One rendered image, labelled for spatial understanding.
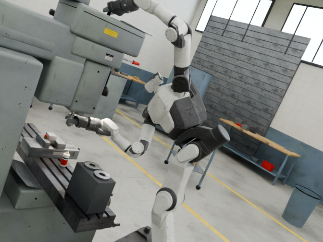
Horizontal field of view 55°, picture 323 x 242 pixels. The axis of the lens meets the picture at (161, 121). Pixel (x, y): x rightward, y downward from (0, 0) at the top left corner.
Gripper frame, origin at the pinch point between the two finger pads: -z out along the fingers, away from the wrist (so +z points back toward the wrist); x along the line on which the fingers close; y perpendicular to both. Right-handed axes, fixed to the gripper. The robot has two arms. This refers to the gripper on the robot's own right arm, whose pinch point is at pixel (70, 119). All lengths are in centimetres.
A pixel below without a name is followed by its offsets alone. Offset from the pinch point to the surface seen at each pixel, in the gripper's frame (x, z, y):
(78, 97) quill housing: 11.4, -4.1, -17.5
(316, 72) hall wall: -336, 691, -171
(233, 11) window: -651, 606, -278
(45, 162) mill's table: -1.1, -6.2, 31.6
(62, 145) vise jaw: -9.4, 3.6, 21.8
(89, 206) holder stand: 52, 7, 27
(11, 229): 21, -19, 65
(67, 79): 16.1, -14.3, -26.1
